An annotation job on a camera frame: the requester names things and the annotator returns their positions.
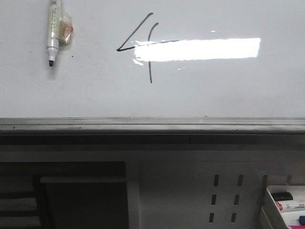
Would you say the white whiteboard marker with tape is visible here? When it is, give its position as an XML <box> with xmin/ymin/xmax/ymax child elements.
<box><xmin>46</xmin><ymin>0</ymin><xmax>73</xmax><ymax>67</ymax></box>

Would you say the white whiteboard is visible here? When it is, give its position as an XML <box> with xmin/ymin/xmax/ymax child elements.
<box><xmin>0</xmin><ymin>0</ymin><xmax>305</xmax><ymax>118</ymax></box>

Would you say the grey aluminium whiteboard tray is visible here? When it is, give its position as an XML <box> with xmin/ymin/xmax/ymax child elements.
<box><xmin>0</xmin><ymin>117</ymin><xmax>305</xmax><ymax>137</ymax></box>

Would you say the white pegboard panel with slots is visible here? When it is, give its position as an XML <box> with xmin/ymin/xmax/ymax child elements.
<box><xmin>126</xmin><ymin>156</ymin><xmax>305</xmax><ymax>229</ymax></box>

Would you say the dark cabinet with shelf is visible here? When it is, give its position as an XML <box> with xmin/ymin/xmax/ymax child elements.
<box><xmin>0</xmin><ymin>162</ymin><xmax>129</xmax><ymax>229</ymax></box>

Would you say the black eraser in bin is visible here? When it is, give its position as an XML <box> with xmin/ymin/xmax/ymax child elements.
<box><xmin>271</xmin><ymin>192</ymin><xmax>294</xmax><ymax>201</ymax></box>

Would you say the white plastic storage bin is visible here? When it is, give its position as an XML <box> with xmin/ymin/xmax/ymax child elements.
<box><xmin>261</xmin><ymin>185</ymin><xmax>305</xmax><ymax>229</ymax></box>

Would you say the red capped marker in bin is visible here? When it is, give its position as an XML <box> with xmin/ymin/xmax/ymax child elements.
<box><xmin>275</xmin><ymin>200</ymin><xmax>305</xmax><ymax>212</ymax></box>

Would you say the pink item in bin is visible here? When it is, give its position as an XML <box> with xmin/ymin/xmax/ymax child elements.
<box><xmin>288</xmin><ymin>225</ymin><xmax>305</xmax><ymax>229</ymax></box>

